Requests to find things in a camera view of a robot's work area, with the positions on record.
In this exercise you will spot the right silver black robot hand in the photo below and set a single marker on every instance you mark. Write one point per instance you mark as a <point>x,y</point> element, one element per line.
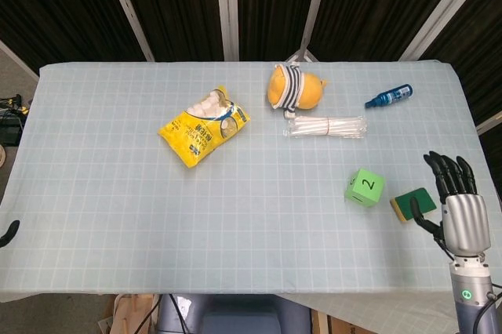
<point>466,224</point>

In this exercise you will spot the green cube with black numbers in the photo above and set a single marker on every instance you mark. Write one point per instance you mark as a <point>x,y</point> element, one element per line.
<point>366,189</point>

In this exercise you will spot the light blue grid tablecloth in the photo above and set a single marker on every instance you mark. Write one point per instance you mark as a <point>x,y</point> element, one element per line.
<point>157,212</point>

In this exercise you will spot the green and yellow sponge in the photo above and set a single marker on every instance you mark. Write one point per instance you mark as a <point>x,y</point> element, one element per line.
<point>427,198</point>

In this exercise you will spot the brown cardboard box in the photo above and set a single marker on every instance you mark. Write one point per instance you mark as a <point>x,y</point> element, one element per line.
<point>345,324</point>

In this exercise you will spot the bundle of clear wrapped straws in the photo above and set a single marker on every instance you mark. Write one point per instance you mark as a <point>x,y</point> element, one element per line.
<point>325,127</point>

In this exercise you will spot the dark ribbed partition panel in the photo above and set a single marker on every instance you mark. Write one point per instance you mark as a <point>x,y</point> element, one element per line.
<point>176,4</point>
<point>59,4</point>
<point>274,4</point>
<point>384,4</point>
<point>478,36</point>

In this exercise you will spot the yellow plush toy striped shirt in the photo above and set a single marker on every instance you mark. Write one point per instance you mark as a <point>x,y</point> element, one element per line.
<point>308,93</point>

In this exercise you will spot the grey robot torso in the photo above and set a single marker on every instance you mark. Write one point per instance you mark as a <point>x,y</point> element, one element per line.
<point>235,314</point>

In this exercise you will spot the yellow snack bag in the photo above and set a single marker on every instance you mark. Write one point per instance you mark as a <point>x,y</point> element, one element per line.
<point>200,134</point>

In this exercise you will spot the white partition frame post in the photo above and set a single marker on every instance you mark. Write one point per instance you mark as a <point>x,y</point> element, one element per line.
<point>315,8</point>
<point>443,8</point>
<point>127,8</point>
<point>227,8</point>

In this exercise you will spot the light wooden frame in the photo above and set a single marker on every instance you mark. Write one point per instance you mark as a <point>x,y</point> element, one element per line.
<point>129,314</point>

